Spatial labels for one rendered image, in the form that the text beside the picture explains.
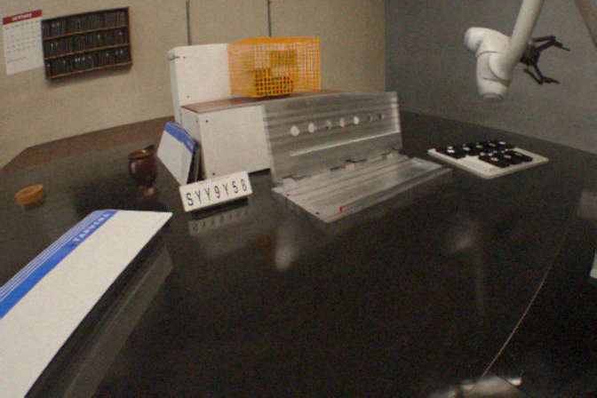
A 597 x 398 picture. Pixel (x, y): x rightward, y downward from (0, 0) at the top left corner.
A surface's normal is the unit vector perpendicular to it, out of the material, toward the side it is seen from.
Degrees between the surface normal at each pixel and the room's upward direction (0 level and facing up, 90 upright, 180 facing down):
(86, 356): 90
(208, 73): 90
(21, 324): 0
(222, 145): 90
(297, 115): 80
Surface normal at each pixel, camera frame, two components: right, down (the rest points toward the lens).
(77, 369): 1.00, -0.01
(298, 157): 0.54, 0.10
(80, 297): -0.04, -0.94
